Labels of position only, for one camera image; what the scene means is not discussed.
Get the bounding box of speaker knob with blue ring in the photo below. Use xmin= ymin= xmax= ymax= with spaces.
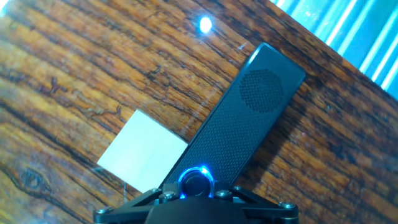
xmin=178 ymin=166 xmax=215 ymax=200

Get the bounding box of black flat mat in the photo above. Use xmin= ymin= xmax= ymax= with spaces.
xmin=158 ymin=42 xmax=307 ymax=195

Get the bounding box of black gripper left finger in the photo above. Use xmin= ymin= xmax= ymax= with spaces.
xmin=93 ymin=182 xmax=182 ymax=224

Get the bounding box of light wooden block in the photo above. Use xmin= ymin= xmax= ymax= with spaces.
xmin=96 ymin=108 xmax=189 ymax=194

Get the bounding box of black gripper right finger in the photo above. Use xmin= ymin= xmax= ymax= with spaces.
xmin=213 ymin=185 xmax=300 ymax=224

